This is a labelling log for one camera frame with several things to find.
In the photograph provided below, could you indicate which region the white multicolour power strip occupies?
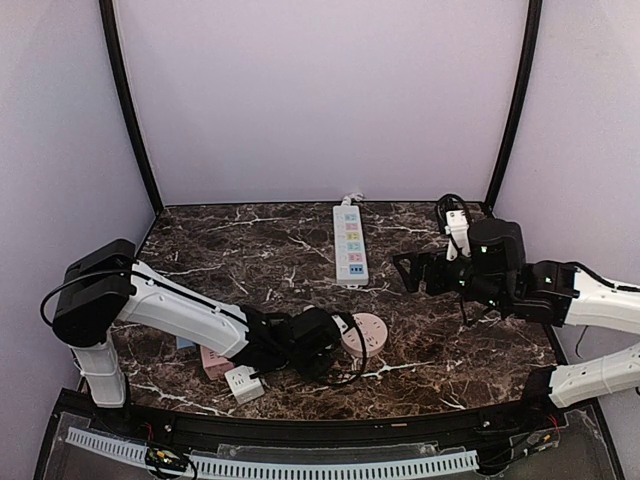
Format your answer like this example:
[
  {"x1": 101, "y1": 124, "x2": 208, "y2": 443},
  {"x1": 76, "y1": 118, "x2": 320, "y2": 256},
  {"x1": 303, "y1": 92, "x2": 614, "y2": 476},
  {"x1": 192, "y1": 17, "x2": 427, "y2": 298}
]
[{"x1": 332, "y1": 202, "x2": 369, "y2": 289}]

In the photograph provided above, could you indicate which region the black left corner post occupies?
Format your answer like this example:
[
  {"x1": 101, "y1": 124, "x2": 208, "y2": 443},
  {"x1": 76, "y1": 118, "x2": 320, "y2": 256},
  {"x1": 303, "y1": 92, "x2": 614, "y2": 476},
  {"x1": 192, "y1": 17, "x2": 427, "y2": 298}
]
[{"x1": 98, "y1": 0, "x2": 164, "y2": 216}]

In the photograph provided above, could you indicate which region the pink cube socket adapter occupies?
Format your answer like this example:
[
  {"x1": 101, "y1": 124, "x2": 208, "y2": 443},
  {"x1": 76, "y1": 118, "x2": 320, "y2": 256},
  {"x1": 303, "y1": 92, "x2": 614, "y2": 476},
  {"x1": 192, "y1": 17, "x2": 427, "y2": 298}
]
[{"x1": 200, "y1": 346, "x2": 235, "y2": 380}]

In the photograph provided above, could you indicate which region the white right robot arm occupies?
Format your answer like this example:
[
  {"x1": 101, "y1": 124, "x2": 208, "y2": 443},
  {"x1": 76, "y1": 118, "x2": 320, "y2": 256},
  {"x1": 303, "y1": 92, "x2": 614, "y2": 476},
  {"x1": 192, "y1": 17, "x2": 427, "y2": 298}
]
[{"x1": 392, "y1": 218, "x2": 639, "y2": 408}]

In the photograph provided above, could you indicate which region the black right corner post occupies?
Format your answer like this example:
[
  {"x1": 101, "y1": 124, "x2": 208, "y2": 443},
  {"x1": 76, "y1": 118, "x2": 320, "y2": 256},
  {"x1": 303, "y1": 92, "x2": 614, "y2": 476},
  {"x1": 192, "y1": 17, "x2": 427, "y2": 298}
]
[{"x1": 483, "y1": 0, "x2": 543, "y2": 215}]

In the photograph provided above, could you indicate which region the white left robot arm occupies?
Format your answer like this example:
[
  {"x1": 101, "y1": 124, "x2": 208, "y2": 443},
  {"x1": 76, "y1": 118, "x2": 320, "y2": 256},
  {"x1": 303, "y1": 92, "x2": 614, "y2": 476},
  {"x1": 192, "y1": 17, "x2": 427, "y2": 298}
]
[{"x1": 52, "y1": 239, "x2": 349, "y2": 409}]

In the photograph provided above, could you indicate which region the black front table rail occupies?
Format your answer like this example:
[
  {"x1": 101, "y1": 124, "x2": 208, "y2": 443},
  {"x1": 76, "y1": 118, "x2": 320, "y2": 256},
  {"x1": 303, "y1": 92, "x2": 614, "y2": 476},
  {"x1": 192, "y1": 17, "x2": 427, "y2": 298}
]
[{"x1": 33, "y1": 389, "x2": 624, "y2": 479}]

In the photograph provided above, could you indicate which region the white cube socket adapter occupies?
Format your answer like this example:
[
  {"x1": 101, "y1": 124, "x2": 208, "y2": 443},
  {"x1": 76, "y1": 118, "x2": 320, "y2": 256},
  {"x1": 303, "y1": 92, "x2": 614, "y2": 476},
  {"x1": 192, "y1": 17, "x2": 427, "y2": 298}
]
[{"x1": 224, "y1": 365, "x2": 264, "y2": 405}]

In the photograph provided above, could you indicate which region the pink round socket hub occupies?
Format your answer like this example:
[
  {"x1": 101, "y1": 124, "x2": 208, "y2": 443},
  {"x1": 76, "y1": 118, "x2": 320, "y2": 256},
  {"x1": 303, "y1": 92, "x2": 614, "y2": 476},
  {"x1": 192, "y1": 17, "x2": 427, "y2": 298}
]
[{"x1": 341, "y1": 313, "x2": 388, "y2": 359}]

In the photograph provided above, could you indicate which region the white slotted cable duct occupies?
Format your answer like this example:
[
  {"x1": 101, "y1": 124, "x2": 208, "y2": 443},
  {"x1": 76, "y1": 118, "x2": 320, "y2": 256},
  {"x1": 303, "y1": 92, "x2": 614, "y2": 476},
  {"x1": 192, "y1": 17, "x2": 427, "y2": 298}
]
[{"x1": 65, "y1": 427, "x2": 479, "y2": 479}]

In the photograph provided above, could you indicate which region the black corner post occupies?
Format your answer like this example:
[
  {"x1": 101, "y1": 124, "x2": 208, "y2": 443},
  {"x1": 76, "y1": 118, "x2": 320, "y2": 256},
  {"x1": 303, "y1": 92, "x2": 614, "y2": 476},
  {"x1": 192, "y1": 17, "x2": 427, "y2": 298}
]
[
  {"x1": 98, "y1": 0, "x2": 164, "y2": 216},
  {"x1": 483, "y1": 0, "x2": 543, "y2": 215}
]

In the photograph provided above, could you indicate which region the blue small charger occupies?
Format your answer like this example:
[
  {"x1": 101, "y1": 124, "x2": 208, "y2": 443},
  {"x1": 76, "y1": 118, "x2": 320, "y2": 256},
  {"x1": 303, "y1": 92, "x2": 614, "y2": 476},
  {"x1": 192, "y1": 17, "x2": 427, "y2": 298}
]
[{"x1": 176, "y1": 337, "x2": 197, "y2": 350}]

